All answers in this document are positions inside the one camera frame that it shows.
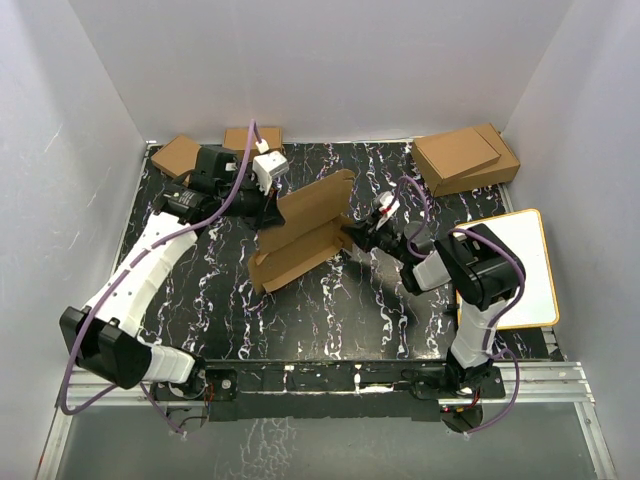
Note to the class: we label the large cardboard box bottom right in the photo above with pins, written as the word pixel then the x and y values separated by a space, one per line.
pixel 503 170

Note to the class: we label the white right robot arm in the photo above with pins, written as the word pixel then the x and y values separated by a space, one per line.
pixel 486 274

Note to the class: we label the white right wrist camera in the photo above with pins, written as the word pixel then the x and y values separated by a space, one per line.
pixel 385 206

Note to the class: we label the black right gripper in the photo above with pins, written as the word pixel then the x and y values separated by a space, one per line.
pixel 362 236

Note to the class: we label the small cardboard box top right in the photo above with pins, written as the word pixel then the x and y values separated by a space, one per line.
pixel 444 158

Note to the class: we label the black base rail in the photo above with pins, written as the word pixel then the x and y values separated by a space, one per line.
pixel 417 389

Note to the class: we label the white board with yellow rim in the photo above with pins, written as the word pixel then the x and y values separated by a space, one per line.
pixel 523 233

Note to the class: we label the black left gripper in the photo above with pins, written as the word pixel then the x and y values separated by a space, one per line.
pixel 268 214

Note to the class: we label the aluminium frame rail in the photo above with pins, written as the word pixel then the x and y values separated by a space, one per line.
pixel 553 430

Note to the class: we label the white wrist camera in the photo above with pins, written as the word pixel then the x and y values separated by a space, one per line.
pixel 268 165
pixel 385 206

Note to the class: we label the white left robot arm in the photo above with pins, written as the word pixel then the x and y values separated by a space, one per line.
pixel 102 337

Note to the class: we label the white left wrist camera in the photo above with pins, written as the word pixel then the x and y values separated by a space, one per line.
pixel 268 165

